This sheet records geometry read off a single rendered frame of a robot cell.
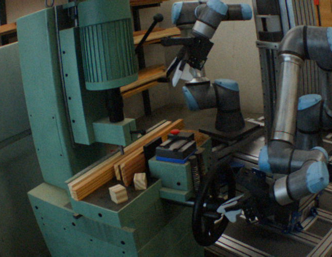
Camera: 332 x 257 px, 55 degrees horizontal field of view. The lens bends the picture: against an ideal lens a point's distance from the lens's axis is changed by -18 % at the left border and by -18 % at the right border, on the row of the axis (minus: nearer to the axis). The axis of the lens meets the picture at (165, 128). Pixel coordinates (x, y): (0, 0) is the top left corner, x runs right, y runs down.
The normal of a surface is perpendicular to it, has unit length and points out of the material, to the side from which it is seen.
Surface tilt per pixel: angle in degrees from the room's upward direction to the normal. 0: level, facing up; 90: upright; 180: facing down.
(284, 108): 54
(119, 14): 90
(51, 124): 90
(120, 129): 90
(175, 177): 90
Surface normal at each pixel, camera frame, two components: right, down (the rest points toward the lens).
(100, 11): 0.04, 0.33
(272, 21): 0.62, 0.19
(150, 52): 0.80, 0.11
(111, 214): -0.52, 0.34
